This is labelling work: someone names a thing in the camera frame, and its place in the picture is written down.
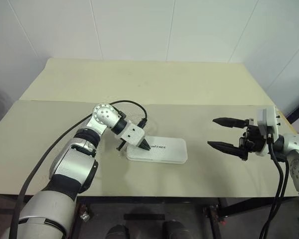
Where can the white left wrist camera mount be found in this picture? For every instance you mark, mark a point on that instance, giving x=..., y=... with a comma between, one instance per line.
x=132, y=134

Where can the small silver metal clamp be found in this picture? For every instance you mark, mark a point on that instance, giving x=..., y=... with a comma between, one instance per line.
x=84, y=217

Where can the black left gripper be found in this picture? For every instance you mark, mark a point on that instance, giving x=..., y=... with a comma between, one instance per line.
x=121, y=145

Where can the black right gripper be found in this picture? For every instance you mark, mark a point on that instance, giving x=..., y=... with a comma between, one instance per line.
x=254, y=139

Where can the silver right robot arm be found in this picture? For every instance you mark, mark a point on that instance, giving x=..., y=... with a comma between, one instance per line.
x=297, y=149

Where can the flat black bar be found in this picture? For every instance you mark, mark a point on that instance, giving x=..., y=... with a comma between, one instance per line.
x=143, y=216

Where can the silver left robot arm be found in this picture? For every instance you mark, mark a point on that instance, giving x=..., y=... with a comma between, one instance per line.
x=72, y=166

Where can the dark rounded shape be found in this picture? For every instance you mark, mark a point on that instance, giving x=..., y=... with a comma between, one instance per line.
x=118, y=231
x=175, y=230

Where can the black metal table frame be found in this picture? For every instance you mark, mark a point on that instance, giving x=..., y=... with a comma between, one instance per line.
x=152, y=202

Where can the white plastic pencil case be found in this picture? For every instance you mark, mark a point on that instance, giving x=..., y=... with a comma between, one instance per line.
x=169, y=150

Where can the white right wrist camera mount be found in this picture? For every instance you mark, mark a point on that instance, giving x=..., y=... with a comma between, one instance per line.
x=269, y=119

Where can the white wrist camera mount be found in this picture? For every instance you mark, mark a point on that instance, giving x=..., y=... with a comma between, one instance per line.
x=269, y=119
x=132, y=134

